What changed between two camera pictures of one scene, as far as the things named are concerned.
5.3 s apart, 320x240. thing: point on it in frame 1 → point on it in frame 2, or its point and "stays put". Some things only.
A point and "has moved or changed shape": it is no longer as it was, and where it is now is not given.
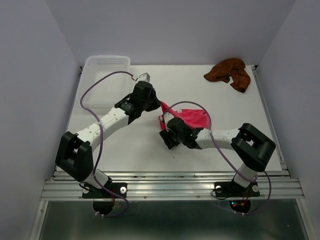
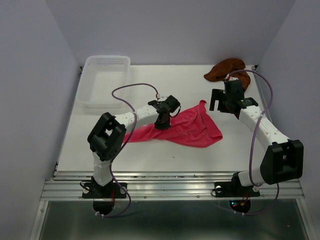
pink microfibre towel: x=195 y=118 has moved or changed shape
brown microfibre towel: x=233 y=67 stays put
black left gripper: x=156 y=104 → x=163 y=126
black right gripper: x=165 y=135 → x=218 y=94
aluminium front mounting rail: x=66 y=186 stays put
